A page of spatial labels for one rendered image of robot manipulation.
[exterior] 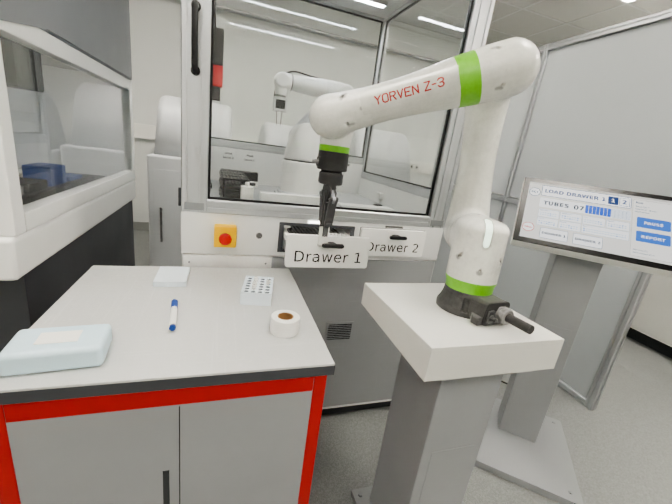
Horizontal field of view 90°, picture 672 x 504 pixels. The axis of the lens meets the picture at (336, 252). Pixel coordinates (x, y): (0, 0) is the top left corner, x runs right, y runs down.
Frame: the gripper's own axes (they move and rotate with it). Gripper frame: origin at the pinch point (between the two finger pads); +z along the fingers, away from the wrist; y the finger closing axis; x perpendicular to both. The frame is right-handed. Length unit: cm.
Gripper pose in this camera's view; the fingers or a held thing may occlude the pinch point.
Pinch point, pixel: (323, 235)
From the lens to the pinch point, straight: 108.6
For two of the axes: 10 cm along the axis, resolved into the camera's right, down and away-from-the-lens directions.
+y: 3.0, 3.1, -9.0
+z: -1.3, 9.5, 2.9
